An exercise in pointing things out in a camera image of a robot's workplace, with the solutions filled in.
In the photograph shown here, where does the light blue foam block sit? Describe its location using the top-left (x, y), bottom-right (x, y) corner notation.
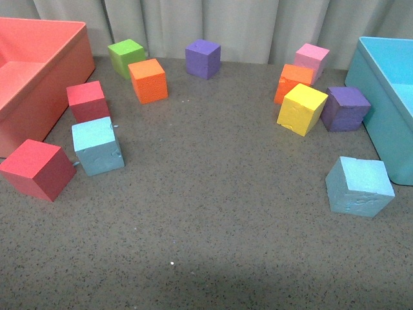
top-left (72, 116), bottom-right (125, 176)
top-left (325, 156), bottom-right (395, 218)

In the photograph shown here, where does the orange foam block left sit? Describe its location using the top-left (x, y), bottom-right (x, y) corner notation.
top-left (128, 59), bottom-right (168, 104)

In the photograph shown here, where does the orange foam block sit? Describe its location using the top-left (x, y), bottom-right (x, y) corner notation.
top-left (128, 59), bottom-right (168, 104)
top-left (274, 64), bottom-right (314, 105)

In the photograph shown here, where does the purple foam block back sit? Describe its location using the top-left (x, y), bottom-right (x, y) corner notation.
top-left (185, 39), bottom-right (221, 79)

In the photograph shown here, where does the purple foam block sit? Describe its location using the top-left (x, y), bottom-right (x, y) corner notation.
top-left (320, 87), bottom-right (371, 132)
top-left (185, 39), bottom-right (221, 79)

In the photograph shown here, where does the yellow foam block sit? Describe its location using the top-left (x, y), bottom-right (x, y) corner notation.
top-left (277, 83), bottom-right (328, 136)

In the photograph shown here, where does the orange foam block right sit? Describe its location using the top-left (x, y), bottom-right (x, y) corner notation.
top-left (274, 64), bottom-right (314, 105)

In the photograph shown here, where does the grey curtain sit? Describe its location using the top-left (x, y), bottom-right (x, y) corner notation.
top-left (1, 0), bottom-right (412, 69)

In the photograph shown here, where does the red foam block back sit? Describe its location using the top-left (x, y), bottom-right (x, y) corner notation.
top-left (66, 81), bottom-right (110, 123)

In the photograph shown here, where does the red foam block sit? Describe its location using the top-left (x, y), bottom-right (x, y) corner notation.
top-left (1, 139), bottom-right (76, 202)
top-left (66, 81), bottom-right (110, 123)

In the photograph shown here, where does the green foam block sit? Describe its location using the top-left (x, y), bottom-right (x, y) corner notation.
top-left (108, 39), bottom-right (146, 79)

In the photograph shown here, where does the pink foam block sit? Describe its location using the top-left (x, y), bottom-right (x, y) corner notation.
top-left (294, 43), bottom-right (330, 85)

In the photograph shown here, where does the purple foam block right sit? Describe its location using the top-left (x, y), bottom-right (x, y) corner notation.
top-left (320, 87), bottom-right (371, 132)

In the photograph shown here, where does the red foam block front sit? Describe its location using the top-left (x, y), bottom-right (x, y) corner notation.
top-left (1, 139), bottom-right (76, 202)

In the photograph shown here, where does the red plastic bin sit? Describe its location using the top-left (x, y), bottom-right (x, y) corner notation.
top-left (1, 17), bottom-right (95, 158)

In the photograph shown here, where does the light blue plastic bin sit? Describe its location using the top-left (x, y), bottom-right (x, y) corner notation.
top-left (345, 37), bottom-right (412, 185)

